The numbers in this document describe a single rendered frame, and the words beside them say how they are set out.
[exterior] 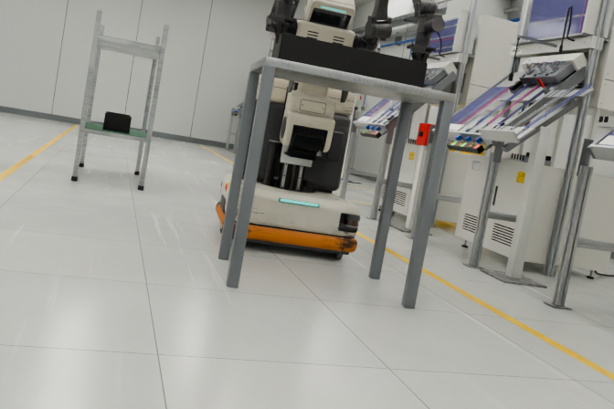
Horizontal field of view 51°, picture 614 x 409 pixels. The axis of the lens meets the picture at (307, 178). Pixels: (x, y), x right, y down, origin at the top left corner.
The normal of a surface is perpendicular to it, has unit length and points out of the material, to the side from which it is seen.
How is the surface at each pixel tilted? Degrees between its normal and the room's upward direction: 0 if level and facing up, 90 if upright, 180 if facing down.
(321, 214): 90
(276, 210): 90
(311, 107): 98
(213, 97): 90
